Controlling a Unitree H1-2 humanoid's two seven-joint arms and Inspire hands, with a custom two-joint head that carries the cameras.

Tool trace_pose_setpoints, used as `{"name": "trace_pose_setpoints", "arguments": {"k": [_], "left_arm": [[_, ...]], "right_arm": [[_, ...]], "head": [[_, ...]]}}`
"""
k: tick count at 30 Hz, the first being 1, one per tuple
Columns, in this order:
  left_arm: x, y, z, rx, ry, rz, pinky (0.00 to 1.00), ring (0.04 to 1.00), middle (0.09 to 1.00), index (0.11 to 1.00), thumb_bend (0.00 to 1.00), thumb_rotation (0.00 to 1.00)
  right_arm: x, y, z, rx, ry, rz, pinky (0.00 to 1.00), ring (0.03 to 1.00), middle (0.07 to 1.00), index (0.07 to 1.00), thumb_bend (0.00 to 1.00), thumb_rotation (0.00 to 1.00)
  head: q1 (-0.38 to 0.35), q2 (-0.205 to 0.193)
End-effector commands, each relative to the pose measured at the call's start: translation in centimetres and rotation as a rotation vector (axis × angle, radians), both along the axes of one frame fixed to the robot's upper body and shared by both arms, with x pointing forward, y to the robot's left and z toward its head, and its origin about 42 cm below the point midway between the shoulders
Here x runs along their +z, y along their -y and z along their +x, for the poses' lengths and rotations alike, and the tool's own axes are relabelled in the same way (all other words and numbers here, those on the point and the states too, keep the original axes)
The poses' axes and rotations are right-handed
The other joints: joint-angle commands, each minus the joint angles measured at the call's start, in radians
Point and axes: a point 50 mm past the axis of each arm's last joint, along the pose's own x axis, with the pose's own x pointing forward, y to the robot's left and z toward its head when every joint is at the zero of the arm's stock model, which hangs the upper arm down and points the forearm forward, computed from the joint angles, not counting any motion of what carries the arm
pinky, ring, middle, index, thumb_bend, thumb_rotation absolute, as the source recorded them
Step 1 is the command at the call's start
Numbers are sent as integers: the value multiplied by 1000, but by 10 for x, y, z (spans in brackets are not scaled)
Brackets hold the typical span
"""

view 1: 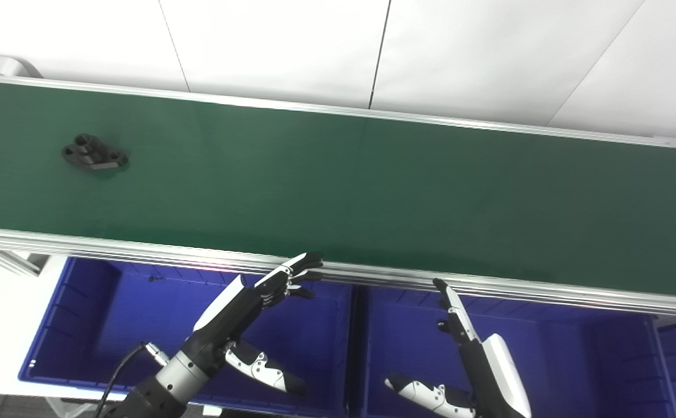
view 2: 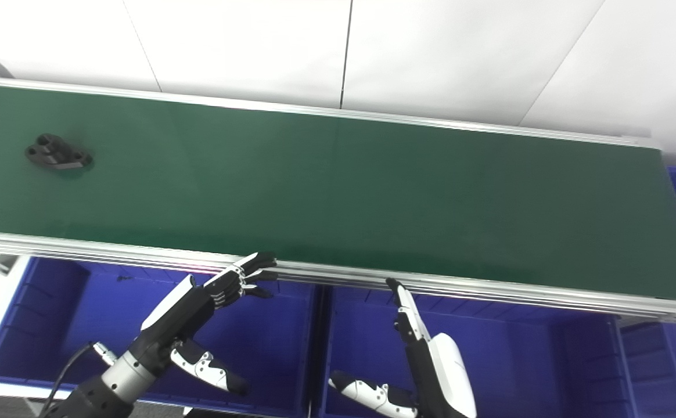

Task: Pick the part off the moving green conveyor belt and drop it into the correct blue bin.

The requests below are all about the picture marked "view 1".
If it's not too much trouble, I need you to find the black flange part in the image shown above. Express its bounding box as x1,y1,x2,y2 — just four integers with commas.
62,134,129,171

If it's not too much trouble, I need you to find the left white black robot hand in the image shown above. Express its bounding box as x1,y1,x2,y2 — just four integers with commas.
193,253,324,397

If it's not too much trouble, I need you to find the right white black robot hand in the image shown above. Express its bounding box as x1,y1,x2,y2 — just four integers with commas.
384,279,532,418

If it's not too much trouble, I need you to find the aluminium conveyor support strut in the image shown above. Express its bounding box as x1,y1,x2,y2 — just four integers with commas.
0,247,49,277

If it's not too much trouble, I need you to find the gray conveyor end cover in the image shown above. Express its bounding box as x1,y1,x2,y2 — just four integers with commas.
0,52,44,80

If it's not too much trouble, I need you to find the green conveyor belt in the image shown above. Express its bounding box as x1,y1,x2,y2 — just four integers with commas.
0,80,676,300

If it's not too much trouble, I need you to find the aluminium conveyor side rail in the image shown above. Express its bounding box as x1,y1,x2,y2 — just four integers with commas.
0,73,676,153

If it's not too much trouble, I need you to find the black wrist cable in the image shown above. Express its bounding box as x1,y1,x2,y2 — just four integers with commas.
94,342,168,418

